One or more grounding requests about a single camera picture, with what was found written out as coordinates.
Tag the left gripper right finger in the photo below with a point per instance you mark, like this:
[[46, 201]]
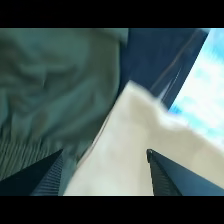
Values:
[[173, 180]]

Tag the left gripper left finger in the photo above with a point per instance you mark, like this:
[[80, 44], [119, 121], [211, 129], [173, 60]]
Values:
[[40, 180]]

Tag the tan garment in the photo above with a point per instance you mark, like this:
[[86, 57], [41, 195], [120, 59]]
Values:
[[126, 150]]

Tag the green garment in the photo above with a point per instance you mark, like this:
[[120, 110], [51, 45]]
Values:
[[56, 86]]

